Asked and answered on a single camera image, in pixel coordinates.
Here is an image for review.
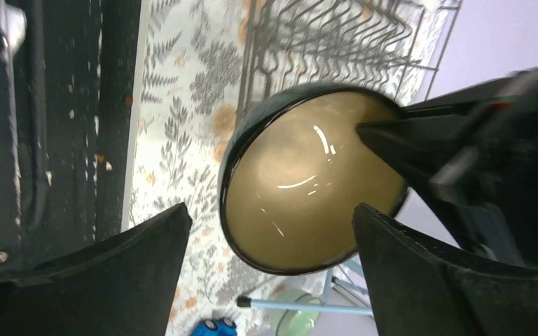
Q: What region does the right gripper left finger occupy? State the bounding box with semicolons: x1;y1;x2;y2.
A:
0;203;192;335

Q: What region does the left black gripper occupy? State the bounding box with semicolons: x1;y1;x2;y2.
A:
356;67;538;268

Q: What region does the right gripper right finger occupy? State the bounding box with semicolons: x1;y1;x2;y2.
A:
352;204;538;335

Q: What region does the grey wire dish rack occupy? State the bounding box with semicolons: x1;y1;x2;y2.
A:
236;1;462;119

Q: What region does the dark blue bowl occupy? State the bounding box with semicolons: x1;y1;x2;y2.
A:
218;82;408;276

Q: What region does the pale green bowl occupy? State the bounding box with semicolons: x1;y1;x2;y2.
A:
268;288;322;336

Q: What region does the blue toy block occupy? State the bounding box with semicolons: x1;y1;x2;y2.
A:
191;318;237;336

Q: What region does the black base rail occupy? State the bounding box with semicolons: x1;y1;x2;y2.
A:
0;1;146;272

